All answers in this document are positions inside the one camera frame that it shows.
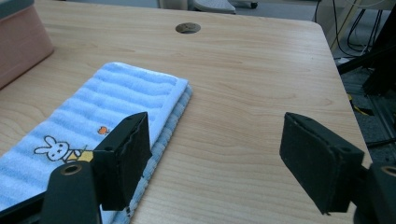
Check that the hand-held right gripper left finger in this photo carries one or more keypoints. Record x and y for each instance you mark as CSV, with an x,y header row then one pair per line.
x,y
124,161

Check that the white chair base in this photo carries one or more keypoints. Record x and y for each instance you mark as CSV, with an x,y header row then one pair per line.
x,y
214,5

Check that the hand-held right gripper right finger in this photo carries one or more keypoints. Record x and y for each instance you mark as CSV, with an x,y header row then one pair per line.
x,y
314,161

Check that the blue striped towel with rabbit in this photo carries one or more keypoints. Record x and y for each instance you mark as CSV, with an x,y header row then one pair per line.
x,y
102,102

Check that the black metal stand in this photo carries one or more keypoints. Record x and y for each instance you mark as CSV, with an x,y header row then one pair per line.
x,y
373,62

